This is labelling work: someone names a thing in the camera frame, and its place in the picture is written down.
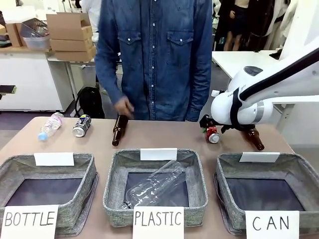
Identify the clear plastic tilted lid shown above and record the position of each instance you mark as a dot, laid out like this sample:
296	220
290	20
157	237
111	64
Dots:
35	28

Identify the dark device with green edge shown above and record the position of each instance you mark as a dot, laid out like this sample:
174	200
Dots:
7	88

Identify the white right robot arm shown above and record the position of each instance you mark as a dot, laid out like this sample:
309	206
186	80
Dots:
251	109

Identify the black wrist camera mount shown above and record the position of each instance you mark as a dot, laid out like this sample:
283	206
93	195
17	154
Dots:
236	128

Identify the white frame table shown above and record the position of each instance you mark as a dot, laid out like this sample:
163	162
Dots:
72	69

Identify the person's left forearm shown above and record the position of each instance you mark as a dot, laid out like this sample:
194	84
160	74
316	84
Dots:
199	94

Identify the flat cardboard box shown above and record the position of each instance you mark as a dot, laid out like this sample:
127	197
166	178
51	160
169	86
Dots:
71	44
74	54

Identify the black backpack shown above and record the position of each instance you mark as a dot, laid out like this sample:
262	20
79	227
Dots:
89	102

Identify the person's right hand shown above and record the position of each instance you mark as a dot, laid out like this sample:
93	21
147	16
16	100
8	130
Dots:
123	107

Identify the person's denim shirt torso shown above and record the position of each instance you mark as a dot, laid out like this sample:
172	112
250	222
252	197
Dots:
154	62

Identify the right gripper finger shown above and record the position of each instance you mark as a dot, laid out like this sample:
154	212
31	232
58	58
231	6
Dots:
204	129
223	129

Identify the pink-label plastic water bottle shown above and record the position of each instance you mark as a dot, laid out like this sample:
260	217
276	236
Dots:
50	125

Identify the grey basket labelled can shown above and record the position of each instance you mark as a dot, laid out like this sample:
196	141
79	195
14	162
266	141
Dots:
224	179

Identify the white cabinet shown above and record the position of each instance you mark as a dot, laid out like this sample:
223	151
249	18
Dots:
27	79

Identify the brown glass bottle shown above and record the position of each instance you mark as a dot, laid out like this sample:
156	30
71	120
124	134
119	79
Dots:
119	129
256	139

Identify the paper sign reading CAN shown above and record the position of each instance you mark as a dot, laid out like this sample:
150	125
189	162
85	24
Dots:
271	224

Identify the clear plastic storage bin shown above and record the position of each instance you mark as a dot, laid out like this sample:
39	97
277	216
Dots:
37	42

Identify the grey basket labelled bottle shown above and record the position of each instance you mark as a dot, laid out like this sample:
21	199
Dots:
79	174

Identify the large clear plastic bottle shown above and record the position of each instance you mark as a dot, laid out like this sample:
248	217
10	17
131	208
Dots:
154	185

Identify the background person in white coat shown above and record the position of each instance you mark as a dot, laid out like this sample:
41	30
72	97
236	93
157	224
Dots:
92	15

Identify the paper sign reading PLASTIC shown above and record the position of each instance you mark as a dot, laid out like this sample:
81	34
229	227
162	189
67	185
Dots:
158	221

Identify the person's right forearm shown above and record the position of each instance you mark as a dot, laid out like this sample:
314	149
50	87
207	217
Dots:
108	79

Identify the blank white card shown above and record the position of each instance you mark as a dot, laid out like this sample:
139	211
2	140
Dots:
259	157
158	154
54	159

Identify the background person in dark skirt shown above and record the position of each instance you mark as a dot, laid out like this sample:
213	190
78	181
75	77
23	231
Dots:
236	22

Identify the small cardboard box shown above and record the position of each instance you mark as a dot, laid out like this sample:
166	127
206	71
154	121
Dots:
13	35

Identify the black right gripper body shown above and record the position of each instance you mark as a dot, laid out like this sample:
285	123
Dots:
207	120

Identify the grey basket labelled plastic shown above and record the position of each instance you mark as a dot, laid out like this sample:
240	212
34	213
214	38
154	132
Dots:
114	179

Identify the paper sign reading BOTTLE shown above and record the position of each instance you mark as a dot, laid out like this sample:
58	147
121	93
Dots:
30	221

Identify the red drink can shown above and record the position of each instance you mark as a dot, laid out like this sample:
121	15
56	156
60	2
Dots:
212	135

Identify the black drink can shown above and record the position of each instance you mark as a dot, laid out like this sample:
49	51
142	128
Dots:
81	126

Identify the open cardboard box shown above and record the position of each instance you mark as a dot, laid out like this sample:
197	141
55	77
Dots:
66	26

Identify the white desk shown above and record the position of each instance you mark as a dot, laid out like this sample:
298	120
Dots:
239	62

